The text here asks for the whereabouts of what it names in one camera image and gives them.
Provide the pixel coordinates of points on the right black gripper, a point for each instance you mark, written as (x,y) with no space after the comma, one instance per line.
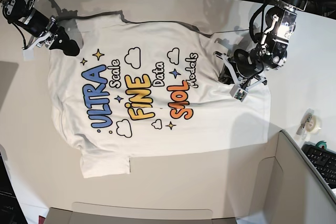
(62,42)

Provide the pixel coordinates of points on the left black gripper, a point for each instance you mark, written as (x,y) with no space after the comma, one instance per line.
(247,66)

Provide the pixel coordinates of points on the white printed t-shirt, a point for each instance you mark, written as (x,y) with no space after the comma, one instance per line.
(145,90)

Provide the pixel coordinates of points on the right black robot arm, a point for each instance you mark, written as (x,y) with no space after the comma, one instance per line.
(20,13)

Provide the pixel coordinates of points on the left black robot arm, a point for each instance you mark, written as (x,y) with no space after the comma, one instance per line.
(270,28)

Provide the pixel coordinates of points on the clear tape dispenser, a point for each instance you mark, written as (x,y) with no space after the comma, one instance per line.
(310,124)

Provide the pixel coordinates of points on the green tape roll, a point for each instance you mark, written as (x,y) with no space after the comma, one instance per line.
(322,145)

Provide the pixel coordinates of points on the beige partition box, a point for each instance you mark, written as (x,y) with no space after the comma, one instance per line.
(287,189)

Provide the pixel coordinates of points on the black computer keyboard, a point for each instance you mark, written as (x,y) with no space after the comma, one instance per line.
(323,161)

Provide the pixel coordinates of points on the black monitor corner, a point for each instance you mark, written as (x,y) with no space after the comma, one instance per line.
(11,211)

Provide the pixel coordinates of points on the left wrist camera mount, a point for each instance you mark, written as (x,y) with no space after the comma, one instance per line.
(239,91)

